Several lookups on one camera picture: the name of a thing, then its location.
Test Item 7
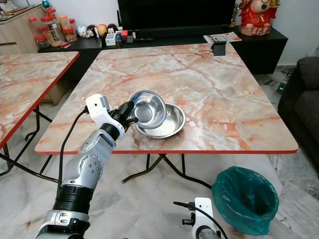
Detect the deep steel bowl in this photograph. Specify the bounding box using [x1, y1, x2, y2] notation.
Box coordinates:
[128, 90, 167, 130]

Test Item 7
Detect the shallow wide steel dish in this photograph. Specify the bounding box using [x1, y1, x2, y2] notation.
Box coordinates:
[132, 103, 186, 139]

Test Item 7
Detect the bin with green bag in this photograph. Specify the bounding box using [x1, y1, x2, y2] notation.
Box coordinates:
[211, 166, 280, 237]

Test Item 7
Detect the small white box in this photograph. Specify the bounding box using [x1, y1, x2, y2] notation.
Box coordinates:
[106, 32, 117, 46]

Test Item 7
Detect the large marble-print folding table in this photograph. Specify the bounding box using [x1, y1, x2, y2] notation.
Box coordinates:
[35, 42, 300, 190]

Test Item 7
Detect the small red-lidded jar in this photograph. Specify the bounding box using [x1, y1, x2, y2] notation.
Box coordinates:
[35, 35, 49, 49]
[63, 28, 78, 43]

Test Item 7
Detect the marble-print folding table with spoon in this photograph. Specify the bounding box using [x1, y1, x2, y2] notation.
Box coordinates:
[0, 51, 80, 183]

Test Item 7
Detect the black television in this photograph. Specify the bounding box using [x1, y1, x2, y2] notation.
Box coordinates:
[117, 0, 237, 32]

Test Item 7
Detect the jar with orange contents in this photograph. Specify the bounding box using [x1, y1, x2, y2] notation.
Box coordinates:
[59, 15, 72, 31]

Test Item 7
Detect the tall clear red-lidded jar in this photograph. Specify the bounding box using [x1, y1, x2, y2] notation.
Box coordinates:
[44, 15, 64, 46]

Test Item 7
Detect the black table clamp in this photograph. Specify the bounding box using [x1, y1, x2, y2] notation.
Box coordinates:
[213, 41, 228, 56]

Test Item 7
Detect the printed magazine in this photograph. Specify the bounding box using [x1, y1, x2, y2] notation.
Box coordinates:
[203, 32, 242, 44]

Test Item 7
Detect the light wooden cabinet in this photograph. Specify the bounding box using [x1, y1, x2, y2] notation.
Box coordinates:
[0, 5, 45, 55]

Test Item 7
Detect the black television cabinet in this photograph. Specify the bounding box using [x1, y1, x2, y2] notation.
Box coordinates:
[37, 26, 289, 75]

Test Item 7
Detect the power strip with green light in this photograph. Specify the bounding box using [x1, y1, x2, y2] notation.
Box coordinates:
[274, 80, 289, 94]

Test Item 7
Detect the red festive figurine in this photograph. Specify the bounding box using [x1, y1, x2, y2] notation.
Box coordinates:
[238, 0, 279, 36]

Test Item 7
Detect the dark sofa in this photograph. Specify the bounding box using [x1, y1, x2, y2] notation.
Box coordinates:
[278, 56, 319, 167]

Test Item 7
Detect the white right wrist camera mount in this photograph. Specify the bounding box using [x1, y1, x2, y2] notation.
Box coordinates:
[194, 198, 216, 230]

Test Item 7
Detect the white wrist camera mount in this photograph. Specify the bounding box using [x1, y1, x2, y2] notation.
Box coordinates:
[85, 94, 125, 131]
[194, 198, 216, 230]

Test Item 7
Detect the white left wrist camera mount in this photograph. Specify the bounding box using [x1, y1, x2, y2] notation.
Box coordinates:
[85, 94, 125, 131]

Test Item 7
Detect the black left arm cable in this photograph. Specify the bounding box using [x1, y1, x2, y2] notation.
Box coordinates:
[58, 107, 90, 193]

